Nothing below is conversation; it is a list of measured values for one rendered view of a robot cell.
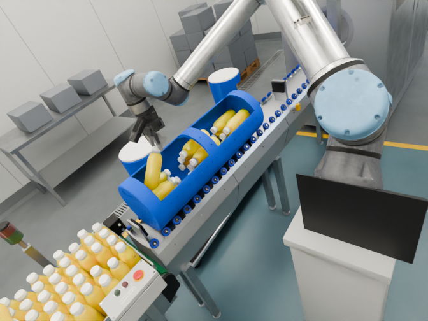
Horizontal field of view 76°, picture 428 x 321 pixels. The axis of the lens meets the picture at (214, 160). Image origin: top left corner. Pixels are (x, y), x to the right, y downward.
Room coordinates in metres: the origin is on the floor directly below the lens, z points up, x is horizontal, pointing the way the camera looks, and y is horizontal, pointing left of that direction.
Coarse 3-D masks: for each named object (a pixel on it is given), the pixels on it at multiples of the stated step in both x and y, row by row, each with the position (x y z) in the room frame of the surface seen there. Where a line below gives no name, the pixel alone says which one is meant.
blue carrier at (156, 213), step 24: (240, 96) 1.44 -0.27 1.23; (168, 144) 1.25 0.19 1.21; (216, 144) 1.17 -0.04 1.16; (240, 144) 1.26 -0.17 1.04; (144, 168) 1.17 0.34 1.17; (168, 168) 1.27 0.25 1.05; (216, 168) 1.12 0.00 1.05; (120, 192) 1.06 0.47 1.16; (144, 192) 0.94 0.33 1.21; (192, 192) 1.01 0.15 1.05; (144, 216) 0.97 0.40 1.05; (168, 216) 0.91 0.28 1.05
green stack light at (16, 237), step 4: (16, 228) 1.03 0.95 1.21; (16, 232) 1.00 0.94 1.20; (20, 232) 1.02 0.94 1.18; (12, 236) 0.99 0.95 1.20; (16, 236) 0.99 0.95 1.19; (20, 236) 1.00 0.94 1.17; (4, 240) 0.98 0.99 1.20; (8, 240) 0.98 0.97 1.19; (12, 240) 0.98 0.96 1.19; (16, 240) 0.98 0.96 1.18; (20, 240) 0.99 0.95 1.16; (12, 244) 0.98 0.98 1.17
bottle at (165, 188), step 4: (168, 180) 1.07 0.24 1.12; (160, 184) 1.03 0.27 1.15; (164, 184) 1.02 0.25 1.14; (168, 184) 1.02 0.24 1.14; (172, 184) 1.03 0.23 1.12; (156, 188) 1.02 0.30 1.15; (160, 188) 1.01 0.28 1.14; (164, 188) 1.01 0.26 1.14; (168, 188) 1.01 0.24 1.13; (172, 188) 1.02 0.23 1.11; (156, 192) 0.99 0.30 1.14; (160, 192) 0.99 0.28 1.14; (164, 192) 0.99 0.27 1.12; (168, 192) 1.00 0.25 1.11; (160, 196) 0.98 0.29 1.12; (164, 196) 0.98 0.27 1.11; (160, 200) 0.97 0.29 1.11
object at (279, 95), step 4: (272, 80) 1.79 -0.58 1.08; (276, 80) 1.77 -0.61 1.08; (280, 80) 1.75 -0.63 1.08; (284, 80) 1.72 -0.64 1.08; (272, 84) 1.77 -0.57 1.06; (276, 84) 1.75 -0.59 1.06; (280, 84) 1.72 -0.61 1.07; (284, 84) 1.72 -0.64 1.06; (272, 88) 1.78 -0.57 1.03; (276, 88) 1.75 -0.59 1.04; (280, 88) 1.73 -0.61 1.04; (284, 88) 1.72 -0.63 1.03; (276, 92) 1.77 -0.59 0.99; (280, 92) 1.73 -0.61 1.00; (284, 92) 1.72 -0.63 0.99; (276, 96) 1.78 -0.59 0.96; (280, 96) 1.75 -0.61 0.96; (284, 96) 1.73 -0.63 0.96; (280, 100) 1.76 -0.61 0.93; (284, 100) 1.73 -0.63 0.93
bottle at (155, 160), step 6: (150, 156) 1.10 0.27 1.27; (156, 156) 1.09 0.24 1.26; (150, 162) 1.08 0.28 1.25; (156, 162) 1.08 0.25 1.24; (150, 168) 1.07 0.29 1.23; (156, 168) 1.07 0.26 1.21; (150, 174) 1.06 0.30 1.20; (156, 174) 1.06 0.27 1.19; (144, 180) 1.07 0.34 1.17; (150, 180) 1.04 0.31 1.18; (156, 180) 1.05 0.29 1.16; (150, 186) 1.03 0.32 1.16; (156, 186) 1.04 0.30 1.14
